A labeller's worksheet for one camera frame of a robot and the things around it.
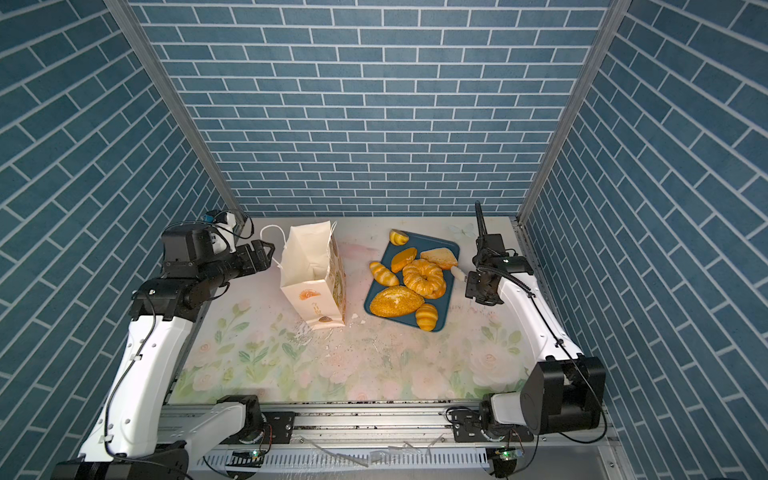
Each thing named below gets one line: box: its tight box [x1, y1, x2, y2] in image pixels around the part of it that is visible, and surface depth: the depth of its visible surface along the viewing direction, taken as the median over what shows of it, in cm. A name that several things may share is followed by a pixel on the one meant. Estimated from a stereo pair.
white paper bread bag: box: [261, 220, 346, 331], surface depth 84 cm
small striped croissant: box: [415, 303, 439, 332], surface depth 91 cm
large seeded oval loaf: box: [370, 286, 425, 318], surface depth 93 cm
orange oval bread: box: [391, 247, 417, 273], surface depth 104 cm
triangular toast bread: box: [420, 247, 459, 270], surface depth 104 cm
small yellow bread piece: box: [389, 228, 409, 246], surface depth 110 cm
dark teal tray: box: [364, 231, 460, 332], surface depth 97 cm
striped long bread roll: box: [369, 261, 399, 287], surface depth 101 cm
